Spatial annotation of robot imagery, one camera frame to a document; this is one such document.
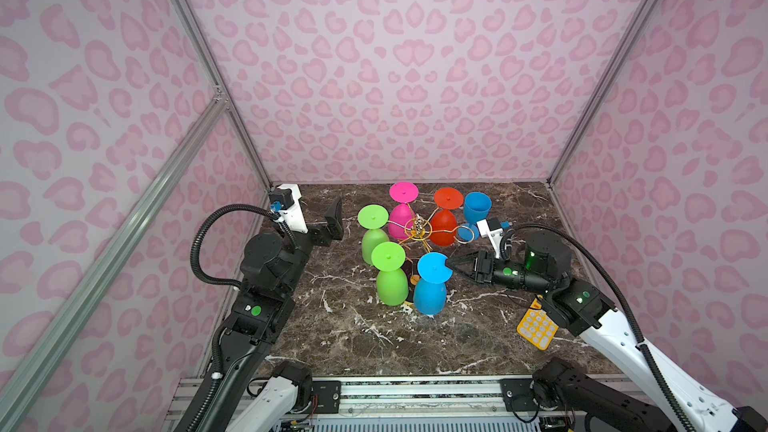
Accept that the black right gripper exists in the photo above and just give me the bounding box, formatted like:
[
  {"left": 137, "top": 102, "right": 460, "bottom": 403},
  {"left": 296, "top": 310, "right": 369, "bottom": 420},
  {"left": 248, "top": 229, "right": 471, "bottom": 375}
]
[{"left": 445, "top": 251, "right": 553, "bottom": 296}]

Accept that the blue wine glass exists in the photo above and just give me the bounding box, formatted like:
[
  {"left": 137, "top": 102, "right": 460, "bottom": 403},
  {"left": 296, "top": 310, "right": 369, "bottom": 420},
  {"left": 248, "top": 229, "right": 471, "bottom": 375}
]
[
  {"left": 457, "top": 192, "right": 492, "bottom": 243},
  {"left": 413, "top": 252, "right": 453, "bottom": 316}
]

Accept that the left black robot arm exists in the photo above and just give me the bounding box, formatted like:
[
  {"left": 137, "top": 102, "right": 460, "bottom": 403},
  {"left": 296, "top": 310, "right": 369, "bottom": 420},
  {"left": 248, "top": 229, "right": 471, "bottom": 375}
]
[{"left": 176, "top": 198, "right": 344, "bottom": 431}]

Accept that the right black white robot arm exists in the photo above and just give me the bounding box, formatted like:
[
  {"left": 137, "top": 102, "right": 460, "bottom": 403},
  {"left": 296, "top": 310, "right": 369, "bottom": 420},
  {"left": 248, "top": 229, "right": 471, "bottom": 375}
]
[{"left": 446, "top": 236, "right": 767, "bottom": 431}]

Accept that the rear lime green wine glass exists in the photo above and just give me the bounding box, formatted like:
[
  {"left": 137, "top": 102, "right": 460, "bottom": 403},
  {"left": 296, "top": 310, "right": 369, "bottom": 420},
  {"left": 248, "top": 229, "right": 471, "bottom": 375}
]
[{"left": 357, "top": 204, "right": 389, "bottom": 265}]

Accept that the lime green wine glass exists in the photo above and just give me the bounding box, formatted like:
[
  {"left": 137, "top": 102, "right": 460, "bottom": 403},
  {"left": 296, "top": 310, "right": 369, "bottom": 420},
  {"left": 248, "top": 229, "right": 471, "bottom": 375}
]
[
  {"left": 357, "top": 204, "right": 389, "bottom": 265},
  {"left": 371, "top": 242, "right": 408, "bottom": 306}
]

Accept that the red wine glass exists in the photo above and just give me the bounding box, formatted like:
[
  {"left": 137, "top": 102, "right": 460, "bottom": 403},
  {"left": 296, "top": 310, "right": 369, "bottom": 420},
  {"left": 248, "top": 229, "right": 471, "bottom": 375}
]
[{"left": 429, "top": 187, "right": 464, "bottom": 247}]

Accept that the magenta wine glass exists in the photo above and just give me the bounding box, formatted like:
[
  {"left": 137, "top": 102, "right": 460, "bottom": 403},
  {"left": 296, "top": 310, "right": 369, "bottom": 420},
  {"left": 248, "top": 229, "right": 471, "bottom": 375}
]
[{"left": 388, "top": 182, "right": 419, "bottom": 240}]

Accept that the front lime green wine glass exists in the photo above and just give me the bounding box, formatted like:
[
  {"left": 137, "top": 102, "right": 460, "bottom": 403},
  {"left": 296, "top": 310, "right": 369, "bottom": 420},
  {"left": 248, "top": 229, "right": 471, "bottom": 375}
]
[{"left": 371, "top": 242, "right": 408, "bottom": 306}]

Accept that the yellow calculator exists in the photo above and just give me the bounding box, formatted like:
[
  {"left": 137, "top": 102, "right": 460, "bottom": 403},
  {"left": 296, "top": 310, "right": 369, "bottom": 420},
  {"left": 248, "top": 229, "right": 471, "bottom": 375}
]
[{"left": 517, "top": 309, "right": 559, "bottom": 351}]

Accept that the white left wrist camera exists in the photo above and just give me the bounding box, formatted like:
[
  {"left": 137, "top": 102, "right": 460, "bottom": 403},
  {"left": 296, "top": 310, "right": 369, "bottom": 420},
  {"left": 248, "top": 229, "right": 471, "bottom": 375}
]
[{"left": 268, "top": 184, "right": 308, "bottom": 233}]

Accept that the gold wire wine glass rack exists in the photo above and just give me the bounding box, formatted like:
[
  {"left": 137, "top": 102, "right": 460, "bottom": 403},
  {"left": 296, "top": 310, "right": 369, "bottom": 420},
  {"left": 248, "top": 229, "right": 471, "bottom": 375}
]
[{"left": 386, "top": 209, "right": 476, "bottom": 313}]

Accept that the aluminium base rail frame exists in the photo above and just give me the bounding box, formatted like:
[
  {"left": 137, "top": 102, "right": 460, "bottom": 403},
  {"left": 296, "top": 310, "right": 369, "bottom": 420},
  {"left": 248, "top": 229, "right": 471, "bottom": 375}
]
[{"left": 160, "top": 374, "right": 685, "bottom": 432}]

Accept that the right black corrugated cable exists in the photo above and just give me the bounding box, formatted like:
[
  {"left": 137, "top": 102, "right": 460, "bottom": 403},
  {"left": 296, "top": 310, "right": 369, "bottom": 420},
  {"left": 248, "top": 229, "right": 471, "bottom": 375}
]
[{"left": 500, "top": 223, "right": 700, "bottom": 432}]

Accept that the aluminium enclosure frame strut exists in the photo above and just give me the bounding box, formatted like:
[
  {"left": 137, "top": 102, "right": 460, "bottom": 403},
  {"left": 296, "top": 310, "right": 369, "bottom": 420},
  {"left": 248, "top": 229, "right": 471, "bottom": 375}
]
[{"left": 1, "top": 0, "right": 263, "bottom": 431}]

